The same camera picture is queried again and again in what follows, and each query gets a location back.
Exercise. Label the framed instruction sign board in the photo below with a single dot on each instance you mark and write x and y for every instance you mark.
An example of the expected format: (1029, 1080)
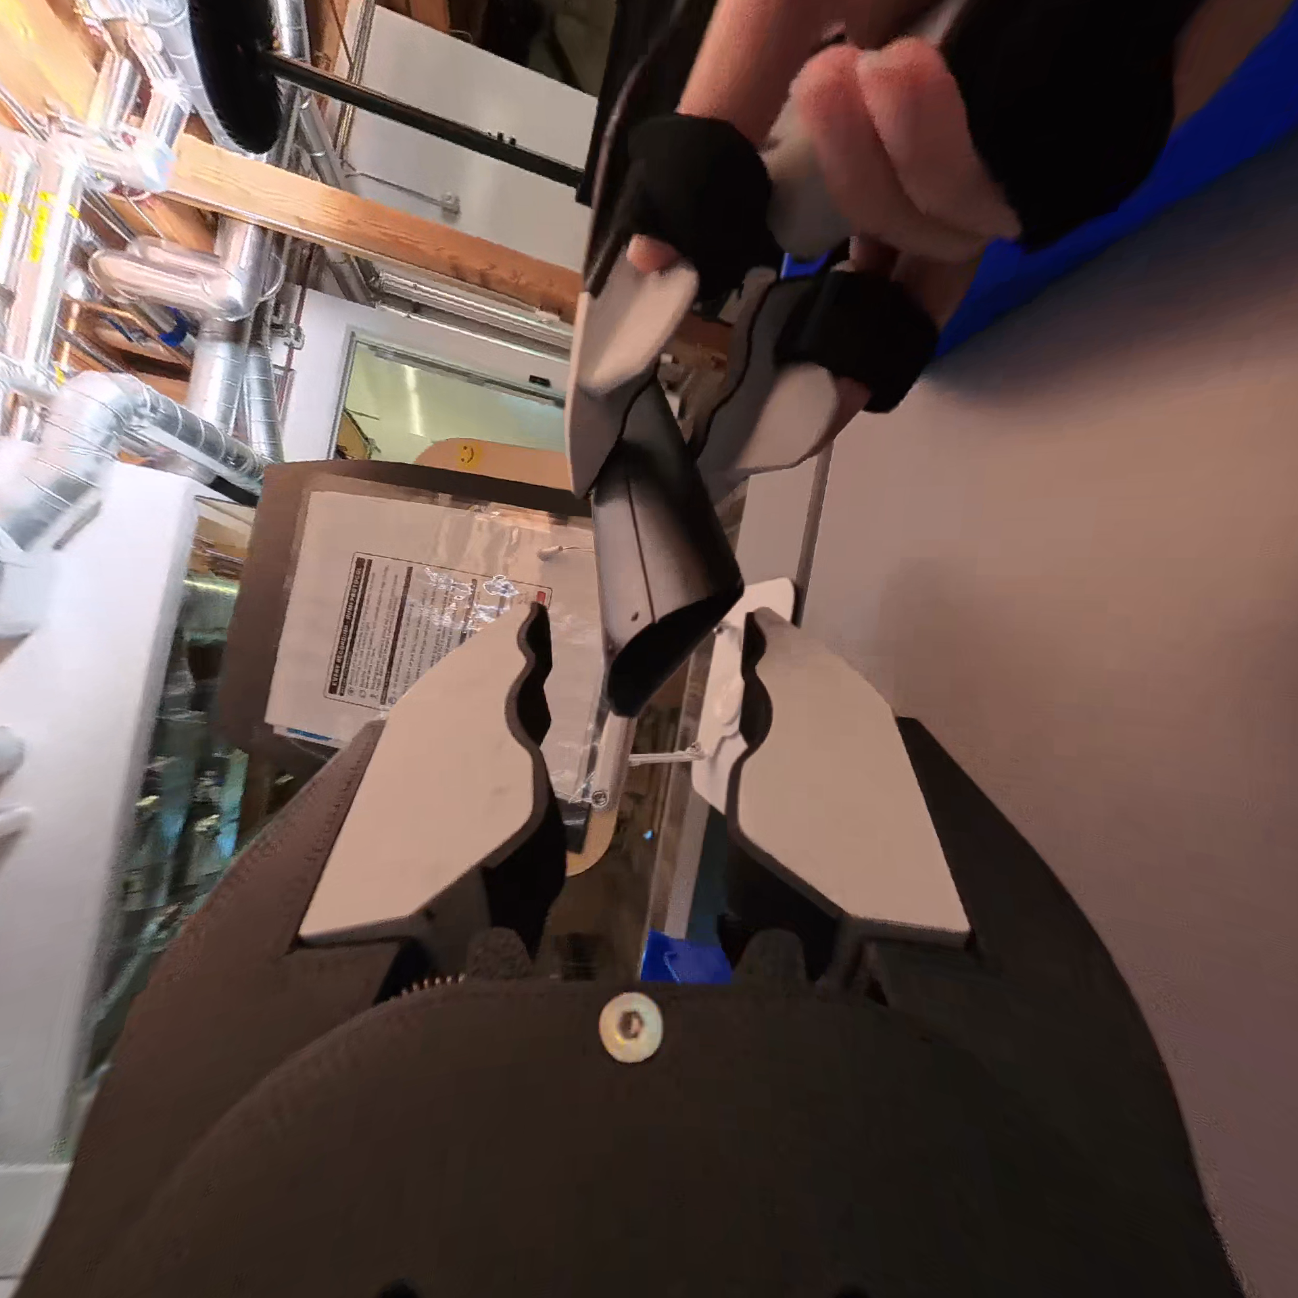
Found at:
(385, 588)

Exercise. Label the black remote control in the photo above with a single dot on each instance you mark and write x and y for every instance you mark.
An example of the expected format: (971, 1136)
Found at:
(659, 547)

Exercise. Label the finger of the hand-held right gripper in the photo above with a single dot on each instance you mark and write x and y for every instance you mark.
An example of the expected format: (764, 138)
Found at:
(609, 356)
(771, 406)

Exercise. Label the black floor lamp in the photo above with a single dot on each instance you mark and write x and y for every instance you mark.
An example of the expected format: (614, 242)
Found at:
(238, 71)

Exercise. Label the wooden post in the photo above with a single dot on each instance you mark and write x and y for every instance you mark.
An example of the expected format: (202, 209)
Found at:
(385, 228)

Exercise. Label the person's right hand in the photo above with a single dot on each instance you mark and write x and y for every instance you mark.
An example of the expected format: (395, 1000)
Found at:
(891, 152)

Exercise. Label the white stand base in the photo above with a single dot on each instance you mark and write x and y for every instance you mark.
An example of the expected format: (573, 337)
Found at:
(729, 690)

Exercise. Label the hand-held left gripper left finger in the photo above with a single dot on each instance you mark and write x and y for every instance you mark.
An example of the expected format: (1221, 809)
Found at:
(436, 802)

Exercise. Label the blue plastic bin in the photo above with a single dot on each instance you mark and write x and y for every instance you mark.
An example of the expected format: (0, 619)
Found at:
(1116, 223)
(690, 959)

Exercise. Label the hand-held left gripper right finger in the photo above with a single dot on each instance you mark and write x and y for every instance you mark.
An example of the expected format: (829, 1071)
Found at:
(852, 811)

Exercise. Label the silver ventilation duct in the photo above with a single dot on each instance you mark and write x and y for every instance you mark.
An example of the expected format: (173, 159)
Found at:
(238, 335)
(131, 426)

